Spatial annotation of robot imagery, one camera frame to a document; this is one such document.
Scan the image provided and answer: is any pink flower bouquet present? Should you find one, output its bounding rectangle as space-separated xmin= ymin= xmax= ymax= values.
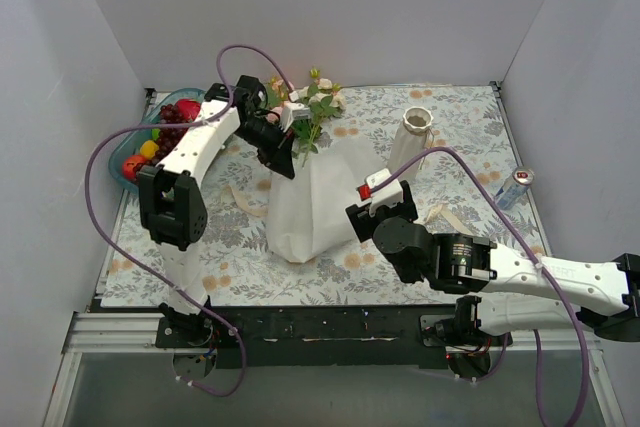
xmin=265 ymin=67 xmax=345 ymax=163

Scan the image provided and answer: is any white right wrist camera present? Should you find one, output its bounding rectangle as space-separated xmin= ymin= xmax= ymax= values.
xmin=357 ymin=168 xmax=403 ymax=214

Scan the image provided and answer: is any cream printed ribbon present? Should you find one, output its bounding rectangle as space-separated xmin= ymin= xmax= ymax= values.
xmin=226 ymin=182 xmax=473 ymax=242

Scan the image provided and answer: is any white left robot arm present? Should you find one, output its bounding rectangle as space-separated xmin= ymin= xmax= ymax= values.
xmin=137 ymin=75 xmax=295 ymax=347

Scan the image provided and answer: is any teal plastic fruit tray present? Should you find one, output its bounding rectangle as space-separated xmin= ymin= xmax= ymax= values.
xmin=108 ymin=88 xmax=205 ymax=196

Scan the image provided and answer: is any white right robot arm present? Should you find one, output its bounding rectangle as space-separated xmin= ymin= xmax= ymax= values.
xmin=345 ymin=181 xmax=639 ymax=345

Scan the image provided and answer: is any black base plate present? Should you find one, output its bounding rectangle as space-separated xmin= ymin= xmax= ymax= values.
xmin=89 ymin=299 xmax=551 ymax=373

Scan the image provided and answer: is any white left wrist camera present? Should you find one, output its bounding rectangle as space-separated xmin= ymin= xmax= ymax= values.
xmin=279 ymin=101 xmax=311 ymax=131

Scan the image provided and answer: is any aluminium frame rail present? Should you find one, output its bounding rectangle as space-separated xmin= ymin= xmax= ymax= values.
xmin=62 ymin=311 xmax=166 ymax=356

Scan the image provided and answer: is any white ribbed ceramic vase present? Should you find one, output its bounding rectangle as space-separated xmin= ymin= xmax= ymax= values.
xmin=387 ymin=106 xmax=434 ymax=174

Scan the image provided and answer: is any blue and white drink can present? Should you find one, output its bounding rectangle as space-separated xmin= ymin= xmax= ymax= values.
xmin=494 ymin=167 xmax=535 ymax=210

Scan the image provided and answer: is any red apple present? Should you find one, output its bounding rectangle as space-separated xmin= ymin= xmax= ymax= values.
xmin=175 ymin=99 xmax=201 ymax=122

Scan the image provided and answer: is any orange fruit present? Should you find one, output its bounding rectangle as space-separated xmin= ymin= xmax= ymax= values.
xmin=121 ymin=154 xmax=147 ymax=182

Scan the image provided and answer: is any floral patterned table mat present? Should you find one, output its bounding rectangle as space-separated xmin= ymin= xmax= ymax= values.
xmin=102 ymin=85 xmax=551 ymax=307

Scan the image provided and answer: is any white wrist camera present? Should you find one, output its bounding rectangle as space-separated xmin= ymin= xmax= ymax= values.
xmin=357 ymin=168 xmax=403 ymax=214
xmin=279 ymin=101 xmax=311 ymax=131

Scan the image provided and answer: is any white wrapping paper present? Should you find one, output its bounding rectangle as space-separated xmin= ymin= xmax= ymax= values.
xmin=266 ymin=138 xmax=384 ymax=263

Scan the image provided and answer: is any dark red grape bunch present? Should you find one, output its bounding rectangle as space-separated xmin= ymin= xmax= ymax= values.
xmin=144 ymin=102 xmax=190 ymax=166

